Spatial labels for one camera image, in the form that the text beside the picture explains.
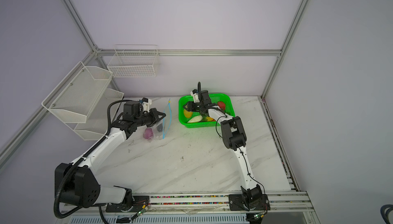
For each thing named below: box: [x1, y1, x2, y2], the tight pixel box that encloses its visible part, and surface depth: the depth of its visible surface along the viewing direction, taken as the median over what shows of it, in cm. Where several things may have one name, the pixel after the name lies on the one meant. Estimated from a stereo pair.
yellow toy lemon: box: [183, 108, 193, 119], surface depth 102 cm
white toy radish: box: [187, 115, 204, 124], surface depth 104 cm
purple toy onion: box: [143, 127, 154, 140], surface depth 94 cm
